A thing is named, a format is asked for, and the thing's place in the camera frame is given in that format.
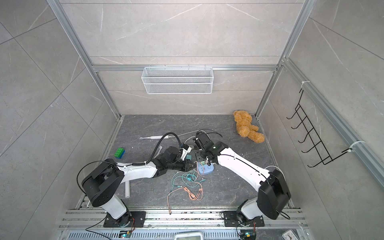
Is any white charging cable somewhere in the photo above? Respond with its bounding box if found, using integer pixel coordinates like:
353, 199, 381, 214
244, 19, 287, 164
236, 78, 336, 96
172, 129, 200, 145

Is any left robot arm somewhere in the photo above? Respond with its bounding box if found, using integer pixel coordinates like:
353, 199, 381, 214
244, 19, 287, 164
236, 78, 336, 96
77, 133, 196, 222

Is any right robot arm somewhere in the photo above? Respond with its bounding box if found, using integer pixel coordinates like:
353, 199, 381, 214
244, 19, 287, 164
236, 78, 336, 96
194, 131, 292, 225

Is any blue power strip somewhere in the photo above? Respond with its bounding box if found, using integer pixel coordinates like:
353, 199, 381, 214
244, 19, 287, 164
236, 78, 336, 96
197, 162, 214, 176

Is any brown teddy bear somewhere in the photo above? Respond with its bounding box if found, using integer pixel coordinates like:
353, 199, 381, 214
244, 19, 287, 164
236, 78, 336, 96
233, 111, 265, 143

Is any green toy block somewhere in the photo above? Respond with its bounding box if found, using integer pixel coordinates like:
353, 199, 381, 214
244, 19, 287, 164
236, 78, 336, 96
114, 148, 125, 159

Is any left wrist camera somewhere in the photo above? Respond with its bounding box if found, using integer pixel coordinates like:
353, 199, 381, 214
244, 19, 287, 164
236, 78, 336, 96
180, 144, 192, 161

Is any teal charging cable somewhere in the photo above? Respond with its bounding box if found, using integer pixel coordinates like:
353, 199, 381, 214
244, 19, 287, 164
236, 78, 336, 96
169, 170, 208, 193

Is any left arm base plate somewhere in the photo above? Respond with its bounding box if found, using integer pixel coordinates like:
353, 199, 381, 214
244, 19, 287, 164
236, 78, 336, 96
103, 211, 147, 228

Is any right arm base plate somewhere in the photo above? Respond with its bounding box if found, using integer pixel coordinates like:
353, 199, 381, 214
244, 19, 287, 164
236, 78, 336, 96
222, 211, 265, 227

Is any white wire mesh basket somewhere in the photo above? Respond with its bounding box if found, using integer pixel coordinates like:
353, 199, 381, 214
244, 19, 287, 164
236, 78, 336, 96
142, 66, 214, 95

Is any black wall hook rack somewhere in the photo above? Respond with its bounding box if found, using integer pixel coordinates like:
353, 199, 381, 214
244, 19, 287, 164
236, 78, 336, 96
286, 89, 353, 168

